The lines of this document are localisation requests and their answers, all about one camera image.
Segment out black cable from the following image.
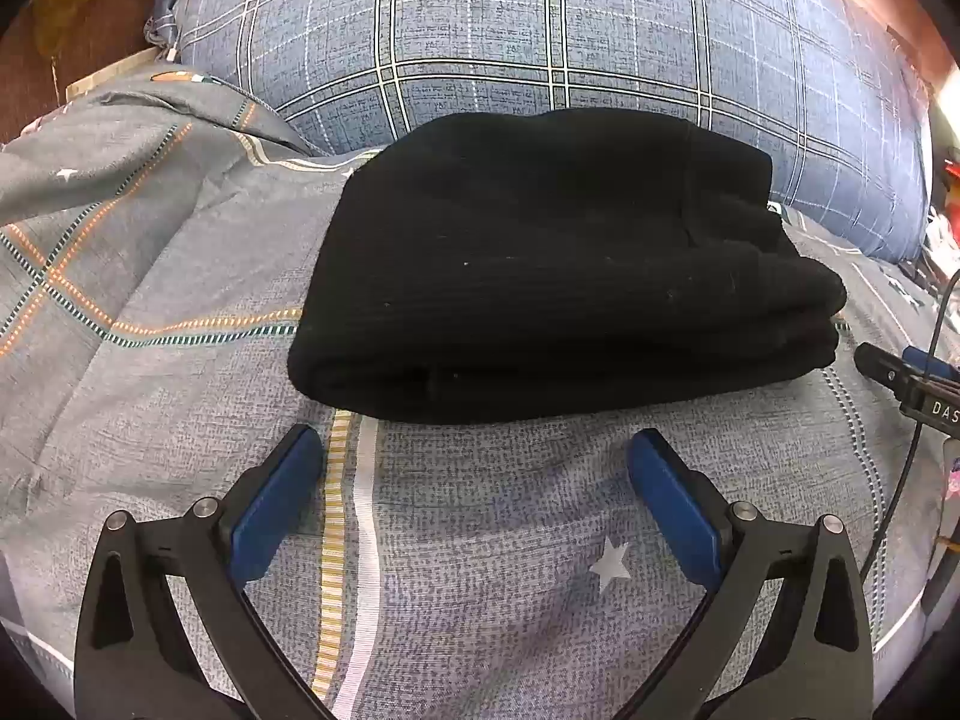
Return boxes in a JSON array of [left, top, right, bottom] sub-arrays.
[[859, 270, 959, 586]]

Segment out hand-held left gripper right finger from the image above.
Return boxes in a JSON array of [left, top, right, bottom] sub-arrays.
[[626, 427, 877, 720]]

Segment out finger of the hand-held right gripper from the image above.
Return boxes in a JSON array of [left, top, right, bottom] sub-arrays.
[[853, 341, 960, 400]]

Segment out red plastic object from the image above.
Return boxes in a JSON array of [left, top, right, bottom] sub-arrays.
[[930, 161, 960, 256]]

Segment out grey patterned bed sheet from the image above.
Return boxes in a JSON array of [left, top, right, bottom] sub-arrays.
[[0, 71, 960, 720]]

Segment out black pants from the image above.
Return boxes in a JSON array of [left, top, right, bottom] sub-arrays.
[[287, 106, 848, 425]]

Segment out brown headboard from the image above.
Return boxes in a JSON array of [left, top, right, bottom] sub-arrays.
[[0, 45, 68, 145]]

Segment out light wooden bed frame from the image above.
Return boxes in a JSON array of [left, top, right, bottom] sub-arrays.
[[64, 45, 177, 102]]

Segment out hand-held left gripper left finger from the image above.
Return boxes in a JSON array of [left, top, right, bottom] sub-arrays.
[[73, 424, 338, 720]]

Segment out blue plaid pillow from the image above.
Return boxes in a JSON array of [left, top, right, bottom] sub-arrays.
[[172, 0, 935, 263]]

